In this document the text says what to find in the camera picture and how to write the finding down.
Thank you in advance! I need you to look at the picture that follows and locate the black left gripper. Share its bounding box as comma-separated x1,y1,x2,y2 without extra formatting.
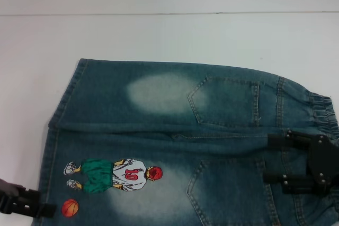
0,186,57,218

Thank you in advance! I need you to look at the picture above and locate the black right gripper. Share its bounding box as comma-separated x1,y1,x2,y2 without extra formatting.
262,129,337,195

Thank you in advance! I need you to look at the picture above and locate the blue denim shorts basketball print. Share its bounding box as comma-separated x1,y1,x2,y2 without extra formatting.
38,58,339,226

